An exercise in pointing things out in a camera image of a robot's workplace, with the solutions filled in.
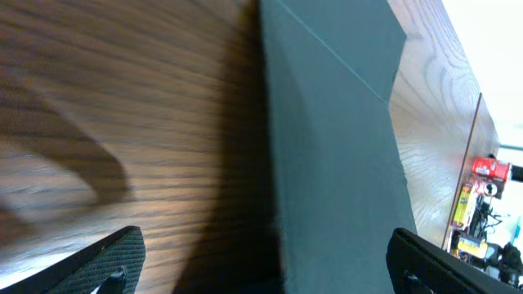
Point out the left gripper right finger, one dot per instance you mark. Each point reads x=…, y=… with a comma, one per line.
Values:
x=417, y=266

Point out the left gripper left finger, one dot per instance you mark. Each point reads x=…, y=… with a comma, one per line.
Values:
x=110, y=265

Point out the dark green box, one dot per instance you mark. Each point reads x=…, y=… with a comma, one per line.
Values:
x=340, y=186

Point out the background clutter of items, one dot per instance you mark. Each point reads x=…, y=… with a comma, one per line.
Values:
x=472, y=246

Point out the yellow package in background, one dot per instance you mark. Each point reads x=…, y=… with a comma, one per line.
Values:
x=465, y=207

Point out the red can in background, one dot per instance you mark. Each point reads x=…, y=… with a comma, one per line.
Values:
x=491, y=168

